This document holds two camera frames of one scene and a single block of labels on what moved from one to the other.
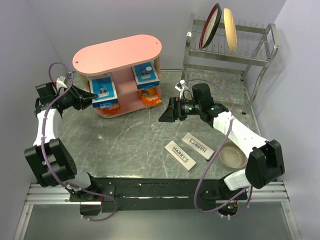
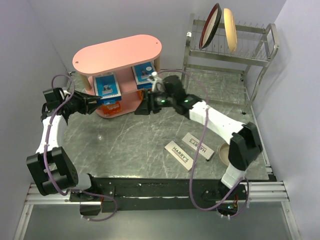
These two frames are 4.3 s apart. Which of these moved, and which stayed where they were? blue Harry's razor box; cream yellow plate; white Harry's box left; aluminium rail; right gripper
Moved: right gripper
Stayed: blue Harry's razor box; white Harry's box left; cream yellow plate; aluminium rail
